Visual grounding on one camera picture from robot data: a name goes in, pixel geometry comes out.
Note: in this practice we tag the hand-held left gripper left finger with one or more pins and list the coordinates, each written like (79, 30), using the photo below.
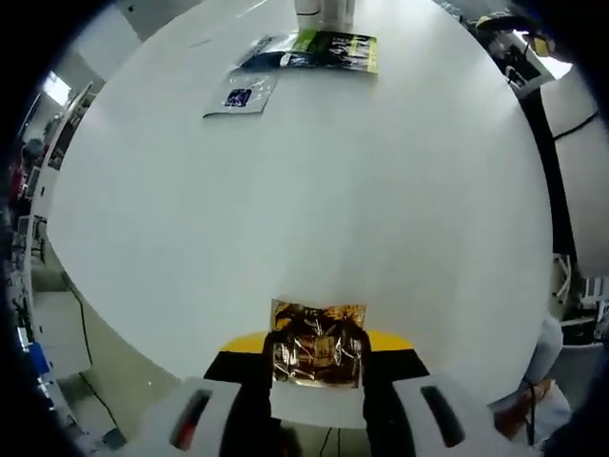
(238, 366)

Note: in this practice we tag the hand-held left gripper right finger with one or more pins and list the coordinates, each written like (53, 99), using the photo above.
(395, 366)

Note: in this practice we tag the gold skincare sachet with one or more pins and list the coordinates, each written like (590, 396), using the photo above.
(319, 343)

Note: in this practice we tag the green black skincare sachet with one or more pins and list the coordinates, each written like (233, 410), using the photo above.
(342, 50)

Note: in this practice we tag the white skincare bottle red collar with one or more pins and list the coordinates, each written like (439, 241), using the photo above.
(339, 12)

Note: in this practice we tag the dark blue skincare sachet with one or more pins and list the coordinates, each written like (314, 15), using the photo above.
(264, 59)

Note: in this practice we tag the white blue skincare sachet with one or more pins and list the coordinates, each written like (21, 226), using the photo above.
(238, 97)

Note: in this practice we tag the grey power adapter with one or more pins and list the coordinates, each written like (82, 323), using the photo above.
(114, 439)

